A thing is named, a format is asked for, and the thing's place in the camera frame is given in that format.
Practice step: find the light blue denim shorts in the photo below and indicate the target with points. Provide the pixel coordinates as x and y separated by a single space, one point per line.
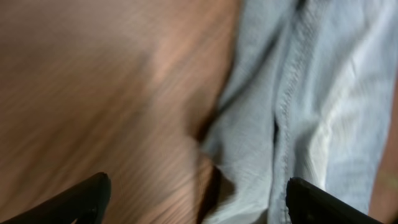
310 96

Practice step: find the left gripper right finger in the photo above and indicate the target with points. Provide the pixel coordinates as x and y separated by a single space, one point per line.
307 204

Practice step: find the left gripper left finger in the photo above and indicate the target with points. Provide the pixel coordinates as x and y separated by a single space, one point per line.
84 203

